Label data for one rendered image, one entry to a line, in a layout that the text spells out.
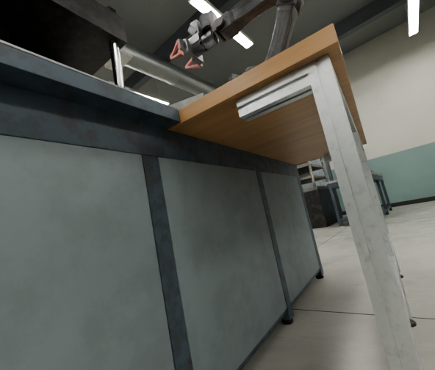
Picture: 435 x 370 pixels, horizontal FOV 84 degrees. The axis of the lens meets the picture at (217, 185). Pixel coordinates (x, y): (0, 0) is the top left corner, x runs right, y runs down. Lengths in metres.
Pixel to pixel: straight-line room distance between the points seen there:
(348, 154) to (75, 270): 0.53
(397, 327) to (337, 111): 0.39
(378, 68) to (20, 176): 7.90
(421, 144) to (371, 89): 1.84
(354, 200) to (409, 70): 7.45
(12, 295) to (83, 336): 0.13
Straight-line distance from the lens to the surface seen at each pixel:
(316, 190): 5.00
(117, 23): 2.10
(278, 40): 0.95
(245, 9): 1.08
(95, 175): 0.54
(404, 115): 7.62
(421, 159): 7.46
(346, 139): 0.53
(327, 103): 0.56
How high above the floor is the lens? 0.48
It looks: 9 degrees up
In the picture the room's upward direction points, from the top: 11 degrees counter-clockwise
